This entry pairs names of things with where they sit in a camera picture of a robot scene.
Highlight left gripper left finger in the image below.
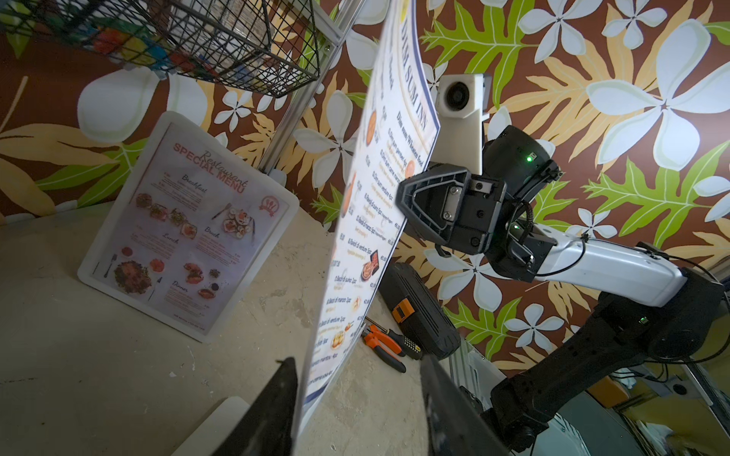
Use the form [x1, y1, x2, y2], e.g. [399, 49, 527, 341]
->
[213, 357, 298, 456]

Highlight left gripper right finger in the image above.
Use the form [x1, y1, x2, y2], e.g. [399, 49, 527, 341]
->
[420, 355, 511, 456]

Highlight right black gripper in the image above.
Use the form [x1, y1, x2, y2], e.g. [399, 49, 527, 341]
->
[395, 165, 507, 255]

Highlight blue bordered menu sheet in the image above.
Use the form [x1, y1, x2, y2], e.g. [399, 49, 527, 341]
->
[293, 1, 440, 436]

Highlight pink restaurant special menu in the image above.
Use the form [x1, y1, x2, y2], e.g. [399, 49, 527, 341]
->
[90, 122, 286, 334]

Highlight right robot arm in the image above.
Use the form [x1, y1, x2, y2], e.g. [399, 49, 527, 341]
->
[395, 127, 729, 451]

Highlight black screwdriver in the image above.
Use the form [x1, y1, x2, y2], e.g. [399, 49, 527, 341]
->
[365, 317, 423, 360]

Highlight black tool case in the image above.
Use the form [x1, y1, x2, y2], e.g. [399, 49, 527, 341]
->
[378, 263, 461, 360]

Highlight orange handled pliers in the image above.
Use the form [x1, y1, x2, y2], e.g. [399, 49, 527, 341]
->
[361, 326, 407, 374]

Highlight black wire rack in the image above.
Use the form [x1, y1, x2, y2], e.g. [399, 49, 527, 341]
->
[1, 0, 324, 98]

